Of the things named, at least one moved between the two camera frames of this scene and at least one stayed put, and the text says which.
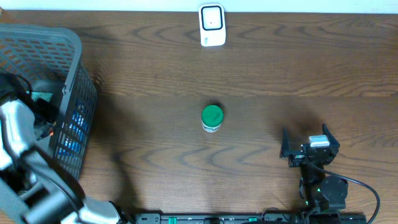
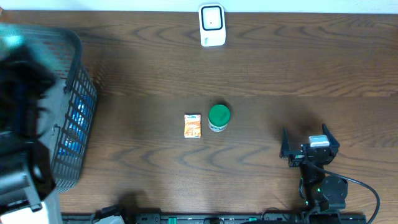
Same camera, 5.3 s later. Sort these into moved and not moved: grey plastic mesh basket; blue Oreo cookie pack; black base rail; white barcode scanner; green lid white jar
Moved: blue Oreo cookie pack; green lid white jar
Not moved: black base rail; grey plastic mesh basket; white barcode scanner
